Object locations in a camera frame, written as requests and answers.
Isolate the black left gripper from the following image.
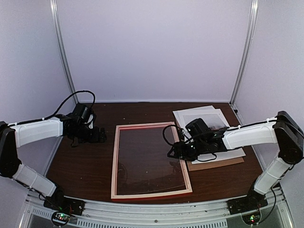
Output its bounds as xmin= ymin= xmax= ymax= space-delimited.
xmin=71 ymin=123 xmax=107 ymax=144

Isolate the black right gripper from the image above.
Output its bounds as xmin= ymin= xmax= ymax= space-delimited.
xmin=167 ymin=138 xmax=207 ymax=162

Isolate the clear acrylic sheet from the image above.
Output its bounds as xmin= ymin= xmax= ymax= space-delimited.
xmin=116 ymin=127 xmax=186 ymax=195

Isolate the red landscape photo print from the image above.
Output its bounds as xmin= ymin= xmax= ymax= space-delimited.
xmin=181 ymin=109 xmax=247 ymax=165

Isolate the pink wooden picture frame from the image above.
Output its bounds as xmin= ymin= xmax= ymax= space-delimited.
xmin=111 ymin=122 xmax=192 ymax=201

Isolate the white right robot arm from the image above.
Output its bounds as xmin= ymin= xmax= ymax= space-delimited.
xmin=167 ymin=111 xmax=304 ymax=210

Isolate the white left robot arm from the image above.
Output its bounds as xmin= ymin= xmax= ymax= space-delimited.
xmin=0 ymin=104 xmax=106 ymax=211

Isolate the brown backing board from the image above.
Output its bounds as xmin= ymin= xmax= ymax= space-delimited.
xmin=187 ymin=157 xmax=244 ymax=171

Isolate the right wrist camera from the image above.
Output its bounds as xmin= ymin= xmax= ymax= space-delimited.
xmin=177 ymin=128 xmax=185 ymax=141

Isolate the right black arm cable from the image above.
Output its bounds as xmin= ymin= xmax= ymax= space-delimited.
xmin=162 ymin=125 xmax=186 ymax=148

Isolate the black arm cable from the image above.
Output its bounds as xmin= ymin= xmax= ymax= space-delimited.
xmin=47 ymin=89 xmax=97 ymax=119
xmin=162 ymin=125 xmax=186 ymax=148

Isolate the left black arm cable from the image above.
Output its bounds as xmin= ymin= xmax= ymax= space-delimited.
xmin=47 ymin=89 xmax=97 ymax=119

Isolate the aluminium front rail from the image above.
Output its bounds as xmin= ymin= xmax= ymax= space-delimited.
xmin=17 ymin=187 xmax=295 ymax=228

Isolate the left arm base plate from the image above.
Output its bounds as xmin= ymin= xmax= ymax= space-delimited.
xmin=43 ymin=197 xmax=85 ymax=216

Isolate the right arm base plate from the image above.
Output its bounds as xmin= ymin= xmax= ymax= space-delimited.
xmin=227 ymin=197 xmax=268 ymax=215

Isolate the left aluminium corner post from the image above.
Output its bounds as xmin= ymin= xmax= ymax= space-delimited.
xmin=49 ymin=0 xmax=76 ymax=93

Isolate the aluminium corner post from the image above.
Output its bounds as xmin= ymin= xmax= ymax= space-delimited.
xmin=229 ymin=0 xmax=259 ymax=108
xmin=49 ymin=0 xmax=76 ymax=93

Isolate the right aluminium corner post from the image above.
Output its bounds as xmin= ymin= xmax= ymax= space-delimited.
xmin=229 ymin=0 xmax=259 ymax=108

